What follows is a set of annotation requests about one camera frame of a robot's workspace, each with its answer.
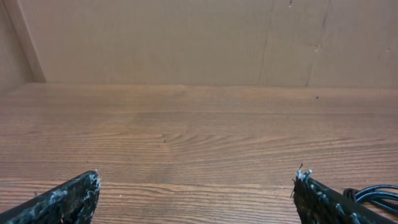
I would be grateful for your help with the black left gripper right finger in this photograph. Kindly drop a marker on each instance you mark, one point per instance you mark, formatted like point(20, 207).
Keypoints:
point(317, 203)

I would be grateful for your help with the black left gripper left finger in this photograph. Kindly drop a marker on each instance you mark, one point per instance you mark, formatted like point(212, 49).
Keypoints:
point(73, 201)

